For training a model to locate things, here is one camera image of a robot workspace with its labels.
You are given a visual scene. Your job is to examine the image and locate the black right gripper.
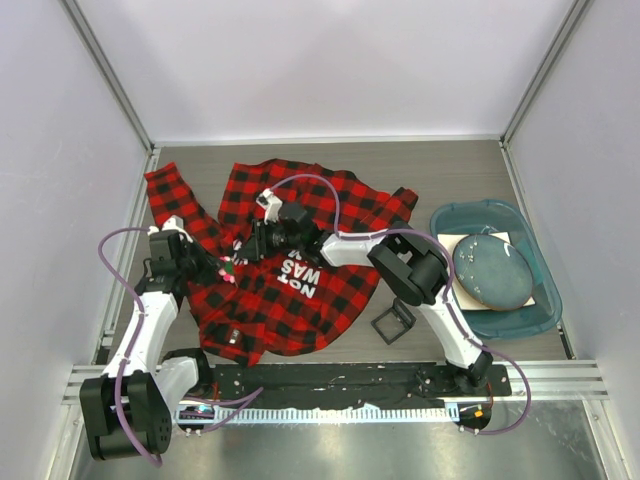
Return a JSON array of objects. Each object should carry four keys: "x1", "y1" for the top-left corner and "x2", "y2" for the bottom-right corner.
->
[{"x1": 237, "y1": 218, "x2": 303, "y2": 262}]

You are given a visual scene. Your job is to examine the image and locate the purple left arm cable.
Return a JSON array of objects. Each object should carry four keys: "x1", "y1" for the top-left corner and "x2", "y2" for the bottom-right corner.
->
[{"x1": 97, "y1": 227, "x2": 264, "y2": 469}]

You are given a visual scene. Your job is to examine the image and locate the teal plastic bin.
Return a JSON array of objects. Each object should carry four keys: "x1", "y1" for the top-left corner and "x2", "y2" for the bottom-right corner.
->
[{"x1": 429, "y1": 200, "x2": 562, "y2": 339}]

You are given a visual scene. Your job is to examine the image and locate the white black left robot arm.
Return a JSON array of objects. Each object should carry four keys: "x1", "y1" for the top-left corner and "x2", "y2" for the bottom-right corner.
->
[{"x1": 79, "y1": 222, "x2": 222, "y2": 467}]

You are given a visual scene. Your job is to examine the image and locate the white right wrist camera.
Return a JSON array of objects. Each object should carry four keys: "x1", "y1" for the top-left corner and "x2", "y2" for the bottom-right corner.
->
[{"x1": 256, "y1": 188, "x2": 283, "y2": 223}]

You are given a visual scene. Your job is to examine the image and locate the pink white flower brooch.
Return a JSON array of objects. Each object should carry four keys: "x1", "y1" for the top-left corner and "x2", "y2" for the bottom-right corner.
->
[{"x1": 218, "y1": 256, "x2": 236, "y2": 284}]

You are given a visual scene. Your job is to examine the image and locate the small black square frame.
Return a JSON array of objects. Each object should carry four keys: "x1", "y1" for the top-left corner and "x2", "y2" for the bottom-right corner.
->
[{"x1": 370, "y1": 298, "x2": 416, "y2": 345}]

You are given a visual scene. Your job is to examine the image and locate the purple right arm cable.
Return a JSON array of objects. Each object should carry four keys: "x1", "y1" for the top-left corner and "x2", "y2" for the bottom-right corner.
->
[{"x1": 269, "y1": 174, "x2": 532, "y2": 435}]

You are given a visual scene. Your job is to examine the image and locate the blue round ceramic plate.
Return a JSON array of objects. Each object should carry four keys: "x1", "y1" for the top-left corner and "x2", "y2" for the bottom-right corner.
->
[{"x1": 452, "y1": 233, "x2": 535, "y2": 312}]

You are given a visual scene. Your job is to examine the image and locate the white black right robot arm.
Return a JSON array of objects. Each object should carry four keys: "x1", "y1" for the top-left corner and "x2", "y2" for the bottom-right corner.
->
[{"x1": 239, "y1": 195, "x2": 493, "y2": 395}]

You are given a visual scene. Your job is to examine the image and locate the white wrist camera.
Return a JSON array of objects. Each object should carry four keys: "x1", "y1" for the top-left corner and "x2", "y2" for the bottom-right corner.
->
[
  {"x1": 147, "y1": 215, "x2": 185, "y2": 236},
  {"x1": 256, "y1": 188, "x2": 283, "y2": 223}
]

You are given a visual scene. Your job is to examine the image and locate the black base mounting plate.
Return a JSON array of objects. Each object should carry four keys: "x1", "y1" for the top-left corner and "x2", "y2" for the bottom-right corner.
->
[{"x1": 201, "y1": 362, "x2": 512, "y2": 410}]

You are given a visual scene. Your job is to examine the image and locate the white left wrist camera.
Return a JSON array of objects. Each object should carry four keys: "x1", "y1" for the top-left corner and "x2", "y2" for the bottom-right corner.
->
[{"x1": 147, "y1": 215, "x2": 185, "y2": 236}]

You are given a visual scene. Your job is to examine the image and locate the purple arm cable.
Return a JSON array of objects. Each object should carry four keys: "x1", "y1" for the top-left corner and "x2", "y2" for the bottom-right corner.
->
[
  {"x1": 269, "y1": 174, "x2": 532, "y2": 435},
  {"x1": 97, "y1": 227, "x2": 264, "y2": 469}
]

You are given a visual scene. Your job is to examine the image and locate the red black plaid shirt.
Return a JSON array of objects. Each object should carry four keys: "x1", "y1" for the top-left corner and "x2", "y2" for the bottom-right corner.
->
[{"x1": 145, "y1": 159, "x2": 418, "y2": 367}]

